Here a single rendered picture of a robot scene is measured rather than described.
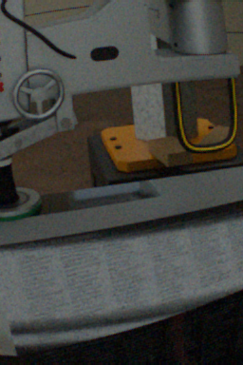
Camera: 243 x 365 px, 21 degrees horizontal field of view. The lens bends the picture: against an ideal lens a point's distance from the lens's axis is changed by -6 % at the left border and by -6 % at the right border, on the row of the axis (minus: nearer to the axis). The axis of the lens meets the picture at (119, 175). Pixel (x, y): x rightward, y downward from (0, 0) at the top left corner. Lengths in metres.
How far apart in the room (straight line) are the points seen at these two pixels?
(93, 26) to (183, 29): 0.29
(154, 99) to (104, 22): 0.85
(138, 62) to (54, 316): 0.76
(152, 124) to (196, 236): 0.91
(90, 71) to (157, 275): 0.59
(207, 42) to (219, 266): 0.67
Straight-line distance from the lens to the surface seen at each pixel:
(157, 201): 1.99
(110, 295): 1.78
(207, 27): 1.97
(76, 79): 1.87
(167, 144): 2.55
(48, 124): 1.93
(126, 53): 1.89
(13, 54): 1.82
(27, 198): 2.04
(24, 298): 1.76
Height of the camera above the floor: 1.60
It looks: 20 degrees down
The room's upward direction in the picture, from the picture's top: 5 degrees counter-clockwise
